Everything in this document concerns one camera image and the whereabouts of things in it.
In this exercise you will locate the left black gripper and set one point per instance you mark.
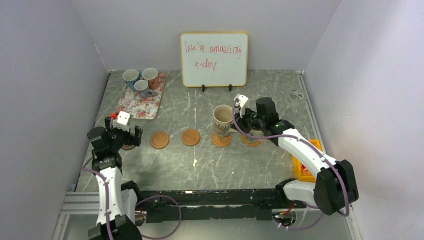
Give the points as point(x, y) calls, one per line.
point(134, 139)

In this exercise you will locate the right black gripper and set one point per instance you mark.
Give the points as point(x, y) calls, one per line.
point(240, 122)

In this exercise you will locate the dark walnut wooden coaster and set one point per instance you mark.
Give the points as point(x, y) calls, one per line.
point(128, 147)

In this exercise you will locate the woven rattan coaster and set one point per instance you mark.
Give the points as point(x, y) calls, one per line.
point(250, 142)
point(220, 141)

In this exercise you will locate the light wooden coaster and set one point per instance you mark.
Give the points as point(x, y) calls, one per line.
point(159, 140)
point(190, 137)

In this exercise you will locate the cream coral pattern mug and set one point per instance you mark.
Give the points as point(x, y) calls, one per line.
point(223, 120)

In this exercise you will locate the teal blue mug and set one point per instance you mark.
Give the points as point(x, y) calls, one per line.
point(130, 77)

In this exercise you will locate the cream seahorse mug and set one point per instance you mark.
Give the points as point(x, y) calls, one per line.
point(256, 133)

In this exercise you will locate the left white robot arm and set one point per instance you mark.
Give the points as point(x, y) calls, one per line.
point(117, 200)

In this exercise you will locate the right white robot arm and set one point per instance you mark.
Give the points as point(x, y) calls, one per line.
point(335, 186)

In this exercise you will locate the clear tape roll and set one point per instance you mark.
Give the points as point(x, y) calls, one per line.
point(296, 97)

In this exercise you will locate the floral serving tray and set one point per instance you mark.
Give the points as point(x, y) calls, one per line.
point(141, 108)

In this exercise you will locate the small light blue mug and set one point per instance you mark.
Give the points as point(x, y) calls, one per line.
point(142, 88)

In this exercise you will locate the yellow orange object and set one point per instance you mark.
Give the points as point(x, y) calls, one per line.
point(301, 173)

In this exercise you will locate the black whiteboard stand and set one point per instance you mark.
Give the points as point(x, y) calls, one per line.
point(229, 87)

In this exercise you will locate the orange floral mug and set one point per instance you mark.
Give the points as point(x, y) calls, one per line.
point(153, 77)

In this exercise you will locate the yellow framed whiteboard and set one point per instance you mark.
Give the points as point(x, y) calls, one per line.
point(214, 59)

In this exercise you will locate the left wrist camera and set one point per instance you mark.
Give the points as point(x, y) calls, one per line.
point(120, 121)

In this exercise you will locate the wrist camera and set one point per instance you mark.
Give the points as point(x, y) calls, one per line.
point(120, 121)
point(241, 103)

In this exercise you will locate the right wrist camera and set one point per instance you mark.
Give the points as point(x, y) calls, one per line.
point(241, 103)

